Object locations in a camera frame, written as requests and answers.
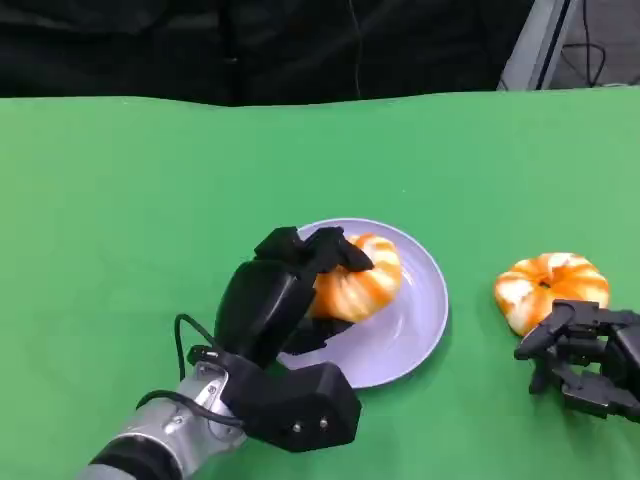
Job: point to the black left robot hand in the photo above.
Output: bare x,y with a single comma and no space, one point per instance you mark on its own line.
260,305

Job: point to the lilac plate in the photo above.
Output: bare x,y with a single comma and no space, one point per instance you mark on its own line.
410,325

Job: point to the orange and white bread roll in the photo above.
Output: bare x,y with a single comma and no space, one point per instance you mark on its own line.
370,295
575,282

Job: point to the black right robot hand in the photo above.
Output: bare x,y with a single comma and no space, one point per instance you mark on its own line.
615,360

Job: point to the black drape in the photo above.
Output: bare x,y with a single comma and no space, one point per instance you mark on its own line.
150,45

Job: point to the green table cloth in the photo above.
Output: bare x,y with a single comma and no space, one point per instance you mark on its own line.
300,165

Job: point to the grey metal frame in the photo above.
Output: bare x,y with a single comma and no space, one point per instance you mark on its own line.
535,45

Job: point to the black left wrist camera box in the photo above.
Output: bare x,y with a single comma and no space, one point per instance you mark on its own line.
300,405

